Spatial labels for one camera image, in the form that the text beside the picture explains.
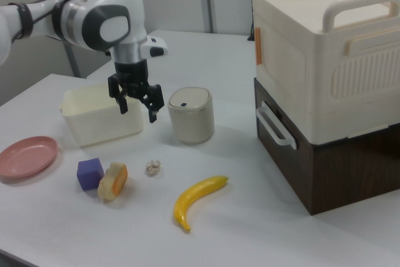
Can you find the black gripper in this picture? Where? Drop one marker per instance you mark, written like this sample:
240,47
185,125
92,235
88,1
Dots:
131,74

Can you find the bread slice with orange crust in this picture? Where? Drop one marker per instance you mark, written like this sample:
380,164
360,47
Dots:
112,182

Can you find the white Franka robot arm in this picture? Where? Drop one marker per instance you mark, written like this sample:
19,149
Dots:
103,23

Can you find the cream open plastic box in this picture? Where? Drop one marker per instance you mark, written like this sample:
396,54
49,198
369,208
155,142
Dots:
100,120

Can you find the cream trash can with lid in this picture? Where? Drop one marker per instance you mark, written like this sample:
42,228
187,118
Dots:
191,117

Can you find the crumpled white paper ball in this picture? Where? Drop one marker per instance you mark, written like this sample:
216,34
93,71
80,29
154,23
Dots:
152,168

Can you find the purple cube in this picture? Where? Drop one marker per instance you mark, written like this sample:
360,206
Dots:
89,173

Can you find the yellow banana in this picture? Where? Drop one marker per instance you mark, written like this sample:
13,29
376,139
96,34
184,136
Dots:
193,196

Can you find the pink plastic plate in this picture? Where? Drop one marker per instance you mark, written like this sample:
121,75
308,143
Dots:
26,159

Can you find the orange strip on storage box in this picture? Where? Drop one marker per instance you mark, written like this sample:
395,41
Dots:
258,46

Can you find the black vertical pole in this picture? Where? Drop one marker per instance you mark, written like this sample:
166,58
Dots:
252,1

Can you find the dark brown drawer cabinet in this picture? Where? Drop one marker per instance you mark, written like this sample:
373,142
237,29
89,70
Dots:
343,173

